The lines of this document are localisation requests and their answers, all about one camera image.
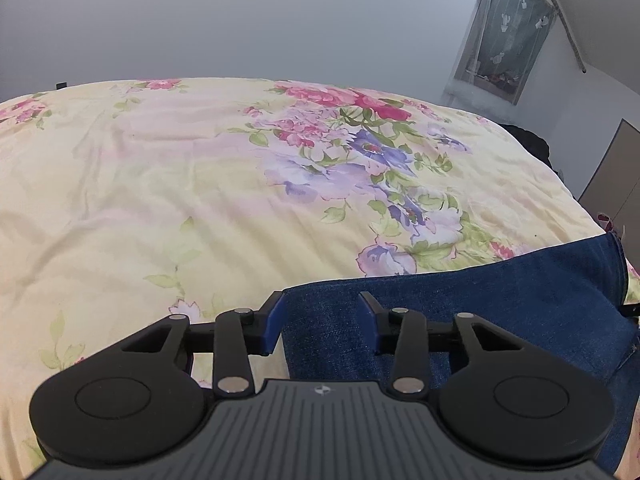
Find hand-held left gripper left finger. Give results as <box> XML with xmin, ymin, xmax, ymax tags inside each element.
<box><xmin>114</xmin><ymin>290</ymin><xmax>286</xmax><ymax>396</ymax></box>

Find grey-brown cabinet door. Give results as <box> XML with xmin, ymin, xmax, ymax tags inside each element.
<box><xmin>579</xmin><ymin>118</ymin><xmax>640</xmax><ymax>235</ymax></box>

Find floral bedspread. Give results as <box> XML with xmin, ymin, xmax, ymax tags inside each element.
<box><xmin>0</xmin><ymin>77</ymin><xmax>640</xmax><ymax>480</ymax></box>

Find pile of dark clothes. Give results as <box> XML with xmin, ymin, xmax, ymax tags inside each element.
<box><xmin>497</xmin><ymin>122</ymin><xmax>567</xmax><ymax>183</ymax></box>

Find grey patterned window curtain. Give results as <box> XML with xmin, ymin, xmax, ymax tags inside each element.
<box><xmin>451</xmin><ymin>0</ymin><xmax>559</xmax><ymax>106</ymax></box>

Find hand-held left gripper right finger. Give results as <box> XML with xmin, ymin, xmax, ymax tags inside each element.
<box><xmin>358</xmin><ymin>290</ymin><xmax>532</xmax><ymax>394</ymax></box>

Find wooden curtain rod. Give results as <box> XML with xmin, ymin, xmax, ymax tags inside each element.
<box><xmin>524</xmin><ymin>0</ymin><xmax>587</xmax><ymax>74</ymax></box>

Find blue denim pants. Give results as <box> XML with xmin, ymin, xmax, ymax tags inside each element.
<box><xmin>281</xmin><ymin>232</ymin><xmax>640</xmax><ymax>477</ymax></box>

